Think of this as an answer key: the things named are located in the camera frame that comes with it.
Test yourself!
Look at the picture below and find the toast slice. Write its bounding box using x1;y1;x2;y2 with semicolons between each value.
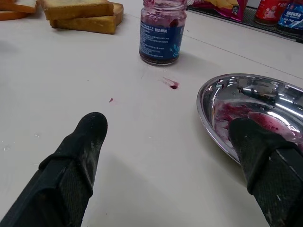
37;0;124;20
49;14;124;35

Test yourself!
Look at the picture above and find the round stainless steel plate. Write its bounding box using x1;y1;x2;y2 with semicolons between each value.
196;73;303;164

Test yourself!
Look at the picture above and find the glass blueberry jam jar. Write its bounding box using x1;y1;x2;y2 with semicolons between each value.
138;0;188;66

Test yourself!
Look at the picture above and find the pink snack bag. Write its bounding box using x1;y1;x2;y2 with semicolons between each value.
189;0;249;22

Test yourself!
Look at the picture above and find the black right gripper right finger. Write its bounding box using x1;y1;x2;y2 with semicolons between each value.
228;118;303;227

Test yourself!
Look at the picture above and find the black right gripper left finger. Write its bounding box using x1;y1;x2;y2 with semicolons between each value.
0;112;108;227

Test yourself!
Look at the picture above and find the red can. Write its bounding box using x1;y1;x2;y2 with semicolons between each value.
254;0;284;26

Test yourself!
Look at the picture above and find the orange plate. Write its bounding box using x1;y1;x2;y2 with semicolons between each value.
0;10;30;21

